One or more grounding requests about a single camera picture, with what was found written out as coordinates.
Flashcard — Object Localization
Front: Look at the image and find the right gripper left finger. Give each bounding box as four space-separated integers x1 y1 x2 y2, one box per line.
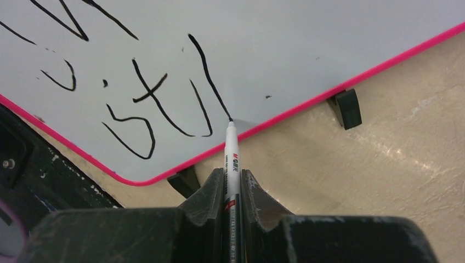
18 168 224 262

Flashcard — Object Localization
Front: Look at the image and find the red framed whiteboard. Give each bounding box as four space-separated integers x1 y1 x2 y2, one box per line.
1 1 464 186

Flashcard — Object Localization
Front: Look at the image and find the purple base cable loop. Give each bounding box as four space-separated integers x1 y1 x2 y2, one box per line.
0 199 28 262

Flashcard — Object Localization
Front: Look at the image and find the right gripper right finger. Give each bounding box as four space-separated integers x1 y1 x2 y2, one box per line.
241 170 438 262

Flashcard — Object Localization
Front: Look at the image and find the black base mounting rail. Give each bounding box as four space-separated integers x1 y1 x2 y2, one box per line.
1 106 121 232

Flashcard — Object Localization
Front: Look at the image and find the black white marker pen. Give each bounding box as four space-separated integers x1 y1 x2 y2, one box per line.
222 118 244 262

